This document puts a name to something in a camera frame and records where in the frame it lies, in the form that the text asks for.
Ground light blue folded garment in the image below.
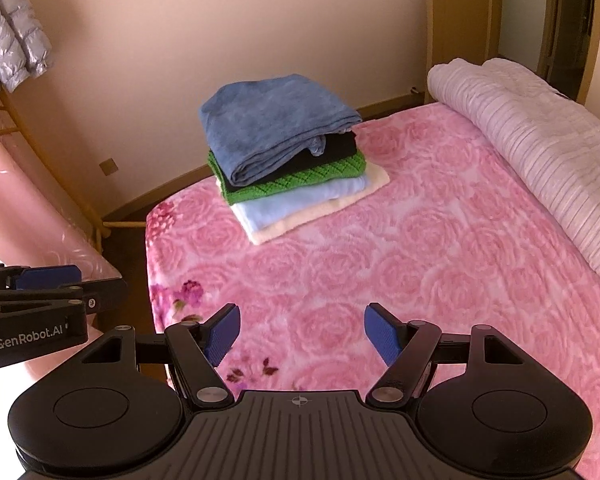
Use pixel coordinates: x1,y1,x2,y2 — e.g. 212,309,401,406
230,171,370,233

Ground wooden bedroom door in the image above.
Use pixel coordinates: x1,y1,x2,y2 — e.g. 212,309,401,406
424,0,504,104

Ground blue denim jeans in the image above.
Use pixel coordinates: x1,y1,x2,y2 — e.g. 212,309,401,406
199,74,362,188

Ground pink floral fleece blanket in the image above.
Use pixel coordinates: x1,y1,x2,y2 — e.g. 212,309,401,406
146,104,600,479

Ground lilac striped quilt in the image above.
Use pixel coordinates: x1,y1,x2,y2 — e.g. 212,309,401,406
427,58,600,277

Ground pink plastic storage cover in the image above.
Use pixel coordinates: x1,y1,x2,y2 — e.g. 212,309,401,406
0,141,121,379

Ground green knitted sweater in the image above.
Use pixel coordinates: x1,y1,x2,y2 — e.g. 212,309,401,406
208,150,366,205

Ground black folded garment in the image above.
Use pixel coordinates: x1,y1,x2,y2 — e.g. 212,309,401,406
220,130,360,196

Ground wooden clothes rack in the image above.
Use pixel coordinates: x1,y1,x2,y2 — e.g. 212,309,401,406
0,88,146,254

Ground grey puffer jacket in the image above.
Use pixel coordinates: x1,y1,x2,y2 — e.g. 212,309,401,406
0,0,54,92

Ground cream folded garment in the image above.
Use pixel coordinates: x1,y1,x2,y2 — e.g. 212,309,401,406
243,162,390,245

